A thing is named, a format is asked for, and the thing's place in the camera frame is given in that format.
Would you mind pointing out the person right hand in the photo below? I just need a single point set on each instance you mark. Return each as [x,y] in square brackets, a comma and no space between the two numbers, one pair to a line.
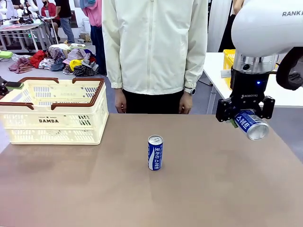
[120,101]

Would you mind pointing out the white partition panel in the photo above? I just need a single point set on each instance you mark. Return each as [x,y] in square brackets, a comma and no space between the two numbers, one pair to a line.
[216,23]

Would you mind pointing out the white wristwatch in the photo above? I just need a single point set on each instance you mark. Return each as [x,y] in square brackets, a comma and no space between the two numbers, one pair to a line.
[190,91]

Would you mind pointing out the grey work table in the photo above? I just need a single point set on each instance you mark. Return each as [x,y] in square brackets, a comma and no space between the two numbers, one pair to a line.
[21,27]

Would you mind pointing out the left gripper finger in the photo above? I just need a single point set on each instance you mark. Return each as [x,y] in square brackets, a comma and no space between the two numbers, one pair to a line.
[5,55]
[14,85]

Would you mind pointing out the yellow cloth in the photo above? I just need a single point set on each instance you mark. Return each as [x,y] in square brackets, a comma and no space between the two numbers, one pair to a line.
[75,62]

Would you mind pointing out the blue white drink can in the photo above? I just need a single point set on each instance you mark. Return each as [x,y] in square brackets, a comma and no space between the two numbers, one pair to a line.
[155,153]
[251,125]

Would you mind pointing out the white side table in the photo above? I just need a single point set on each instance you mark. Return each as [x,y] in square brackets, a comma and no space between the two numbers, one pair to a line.
[215,68]

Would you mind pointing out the white blue floral cloth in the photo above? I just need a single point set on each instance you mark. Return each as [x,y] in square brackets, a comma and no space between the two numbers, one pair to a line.
[46,63]

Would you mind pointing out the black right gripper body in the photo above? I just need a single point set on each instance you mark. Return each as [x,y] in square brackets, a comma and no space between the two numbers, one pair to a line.
[248,87]

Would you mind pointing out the person black shirt blue jeans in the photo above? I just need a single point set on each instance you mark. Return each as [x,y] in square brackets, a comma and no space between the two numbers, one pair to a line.
[66,26]

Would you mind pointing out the black checkered cloth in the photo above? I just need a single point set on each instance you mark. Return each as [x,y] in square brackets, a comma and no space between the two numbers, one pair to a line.
[82,71]

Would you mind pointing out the person pink top navy skirt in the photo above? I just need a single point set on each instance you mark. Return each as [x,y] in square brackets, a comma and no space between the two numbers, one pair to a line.
[94,14]

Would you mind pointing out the person left hand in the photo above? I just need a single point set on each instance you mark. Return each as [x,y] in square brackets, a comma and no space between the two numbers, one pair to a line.
[185,104]

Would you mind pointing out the person in cream jacket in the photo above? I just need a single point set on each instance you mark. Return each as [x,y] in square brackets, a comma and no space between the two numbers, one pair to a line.
[154,47]

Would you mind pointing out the person in red top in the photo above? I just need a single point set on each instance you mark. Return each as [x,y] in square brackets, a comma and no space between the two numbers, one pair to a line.
[50,9]

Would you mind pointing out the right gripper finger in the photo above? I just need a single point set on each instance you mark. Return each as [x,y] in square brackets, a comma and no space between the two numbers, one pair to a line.
[223,111]
[268,107]

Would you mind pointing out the pink plaid cloth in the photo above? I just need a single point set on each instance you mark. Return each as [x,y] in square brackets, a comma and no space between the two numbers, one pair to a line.
[21,65]

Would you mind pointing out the dark blue cloth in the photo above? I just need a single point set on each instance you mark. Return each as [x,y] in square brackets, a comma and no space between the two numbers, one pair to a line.
[58,67]

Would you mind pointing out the person right forearm cream sleeve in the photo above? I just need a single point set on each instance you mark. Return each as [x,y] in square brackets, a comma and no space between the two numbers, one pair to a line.
[113,71]

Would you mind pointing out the purple patterned cloth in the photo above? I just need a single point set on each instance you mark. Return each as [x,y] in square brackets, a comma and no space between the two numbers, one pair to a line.
[56,53]

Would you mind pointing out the person left forearm cream sleeve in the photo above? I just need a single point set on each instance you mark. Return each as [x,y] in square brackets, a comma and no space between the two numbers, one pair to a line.
[195,71]

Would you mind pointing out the white paper cup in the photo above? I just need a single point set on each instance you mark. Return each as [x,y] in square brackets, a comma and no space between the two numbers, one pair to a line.
[47,13]

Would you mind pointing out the red cloth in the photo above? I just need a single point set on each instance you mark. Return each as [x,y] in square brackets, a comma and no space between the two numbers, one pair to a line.
[38,58]

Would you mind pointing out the person in black dress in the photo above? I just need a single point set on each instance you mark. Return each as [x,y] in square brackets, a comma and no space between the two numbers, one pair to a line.
[227,35]

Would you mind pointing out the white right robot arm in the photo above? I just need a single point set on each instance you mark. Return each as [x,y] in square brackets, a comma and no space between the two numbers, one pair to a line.
[260,28]

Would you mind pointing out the yellow plastic basket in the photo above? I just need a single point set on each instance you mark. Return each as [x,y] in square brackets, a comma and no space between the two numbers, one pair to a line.
[228,59]

